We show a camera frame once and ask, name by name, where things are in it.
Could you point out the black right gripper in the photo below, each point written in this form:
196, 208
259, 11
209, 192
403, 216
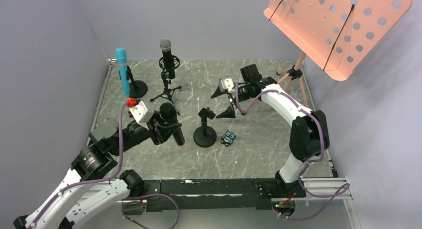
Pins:
230, 96

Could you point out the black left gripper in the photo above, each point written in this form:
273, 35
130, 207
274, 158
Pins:
158, 130

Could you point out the black microphone orange end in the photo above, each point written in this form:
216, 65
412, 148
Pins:
169, 114

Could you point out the black round-base phone stand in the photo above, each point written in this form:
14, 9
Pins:
205, 136

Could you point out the black round-base mic stand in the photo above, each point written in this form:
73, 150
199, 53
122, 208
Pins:
138, 88

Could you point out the blue toy microphone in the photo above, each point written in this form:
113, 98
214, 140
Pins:
121, 58

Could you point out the black microphone silver head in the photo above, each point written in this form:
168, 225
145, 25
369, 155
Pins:
168, 62

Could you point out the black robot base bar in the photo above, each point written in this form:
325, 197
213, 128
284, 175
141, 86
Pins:
258, 193

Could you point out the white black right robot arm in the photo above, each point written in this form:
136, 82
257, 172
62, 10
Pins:
309, 132

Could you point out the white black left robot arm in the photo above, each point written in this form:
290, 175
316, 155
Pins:
95, 179

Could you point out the pink music stand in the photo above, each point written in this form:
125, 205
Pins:
337, 35

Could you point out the blue owl toy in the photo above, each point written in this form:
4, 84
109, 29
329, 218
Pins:
228, 138

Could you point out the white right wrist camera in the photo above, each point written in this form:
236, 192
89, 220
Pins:
226, 86

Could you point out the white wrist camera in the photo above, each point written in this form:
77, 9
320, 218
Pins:
141, 111
226, 86

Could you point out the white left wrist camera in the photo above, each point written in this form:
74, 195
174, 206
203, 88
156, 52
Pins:
141, 111

